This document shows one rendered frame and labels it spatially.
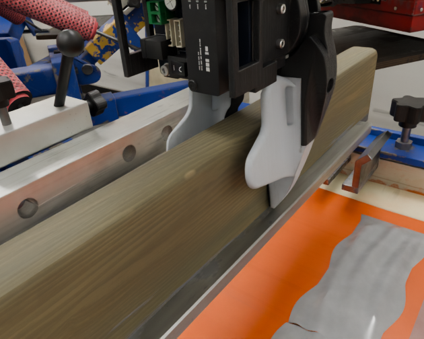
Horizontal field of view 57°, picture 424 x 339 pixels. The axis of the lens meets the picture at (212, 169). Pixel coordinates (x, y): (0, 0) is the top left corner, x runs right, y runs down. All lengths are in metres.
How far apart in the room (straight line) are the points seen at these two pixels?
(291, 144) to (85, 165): 0.28
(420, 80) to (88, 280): 2.24
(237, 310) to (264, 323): 0.03
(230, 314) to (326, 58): 0.23
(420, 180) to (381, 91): 1.89
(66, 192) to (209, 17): 0.32
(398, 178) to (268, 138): 0.34
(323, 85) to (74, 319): 0.16
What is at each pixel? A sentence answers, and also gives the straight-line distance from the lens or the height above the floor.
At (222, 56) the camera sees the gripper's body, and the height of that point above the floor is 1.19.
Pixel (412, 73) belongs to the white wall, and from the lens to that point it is 2.34.
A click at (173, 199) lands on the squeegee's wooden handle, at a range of 0.19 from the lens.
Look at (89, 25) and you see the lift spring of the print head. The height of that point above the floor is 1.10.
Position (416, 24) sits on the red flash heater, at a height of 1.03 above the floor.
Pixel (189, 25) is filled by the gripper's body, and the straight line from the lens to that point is 0.18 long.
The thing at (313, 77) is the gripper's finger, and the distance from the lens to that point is 0.22.
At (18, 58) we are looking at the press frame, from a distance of 1.22.
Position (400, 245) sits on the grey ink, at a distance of 0.45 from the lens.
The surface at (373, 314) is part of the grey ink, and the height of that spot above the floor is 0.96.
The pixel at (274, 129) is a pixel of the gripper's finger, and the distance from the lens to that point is 0.22.
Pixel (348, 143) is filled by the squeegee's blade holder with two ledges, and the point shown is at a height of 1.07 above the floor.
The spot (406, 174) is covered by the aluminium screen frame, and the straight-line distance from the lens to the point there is 0.53.
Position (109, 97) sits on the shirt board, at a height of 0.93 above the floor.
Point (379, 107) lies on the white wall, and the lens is 2.43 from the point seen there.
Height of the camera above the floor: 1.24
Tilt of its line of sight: 30 degrees down
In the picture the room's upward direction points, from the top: 4 degrees counter-clockwise
